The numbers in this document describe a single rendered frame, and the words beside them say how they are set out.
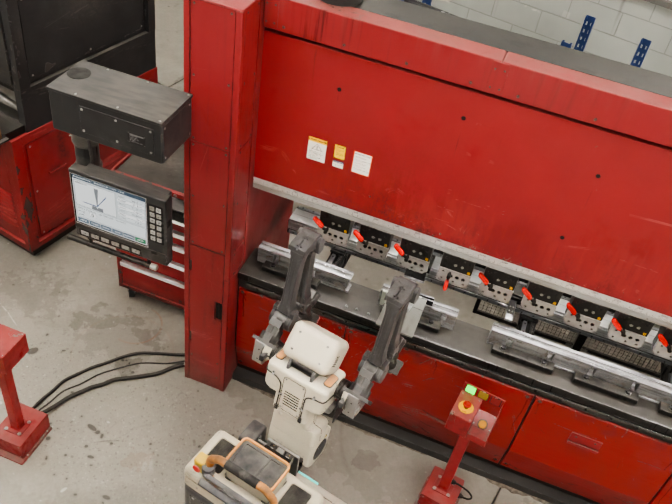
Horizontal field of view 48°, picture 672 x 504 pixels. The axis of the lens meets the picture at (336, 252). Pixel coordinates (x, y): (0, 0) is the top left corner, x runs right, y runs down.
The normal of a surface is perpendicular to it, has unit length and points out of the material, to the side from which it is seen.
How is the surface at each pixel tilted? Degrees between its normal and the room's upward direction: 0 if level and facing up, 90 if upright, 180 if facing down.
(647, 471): 90
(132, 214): 90
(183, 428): 0
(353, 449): 0
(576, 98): 90
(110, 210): 90
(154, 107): 0
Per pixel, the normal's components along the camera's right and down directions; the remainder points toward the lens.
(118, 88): 0.13, -0.74
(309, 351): -0.30, -0.11
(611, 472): -0.34, 0.59
